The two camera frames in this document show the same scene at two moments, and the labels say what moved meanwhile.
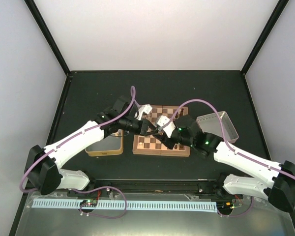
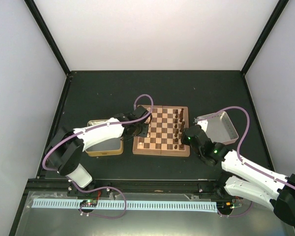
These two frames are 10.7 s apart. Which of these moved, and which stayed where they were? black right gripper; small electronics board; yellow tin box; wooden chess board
Moved: black right gripper
Stayed: wooden chess board; small electronics board; yellow tin box
